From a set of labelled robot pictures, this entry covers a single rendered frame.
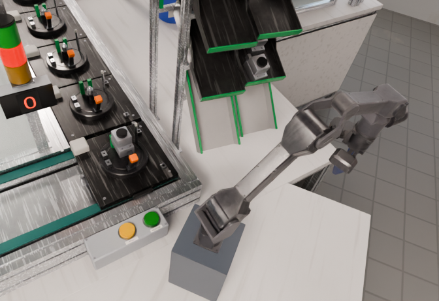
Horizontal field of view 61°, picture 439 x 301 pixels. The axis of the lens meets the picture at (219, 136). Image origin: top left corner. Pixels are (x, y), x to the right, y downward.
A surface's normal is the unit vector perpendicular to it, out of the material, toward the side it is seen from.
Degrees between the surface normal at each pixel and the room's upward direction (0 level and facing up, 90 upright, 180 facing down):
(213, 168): 0
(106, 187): 0
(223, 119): 45
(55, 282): 0
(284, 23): 25
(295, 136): 58
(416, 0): 90
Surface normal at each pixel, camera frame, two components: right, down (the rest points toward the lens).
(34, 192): 0.14, -0.65
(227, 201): -0.41, -0.33
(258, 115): 0.37, 0.06
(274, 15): 0.29, -0.28
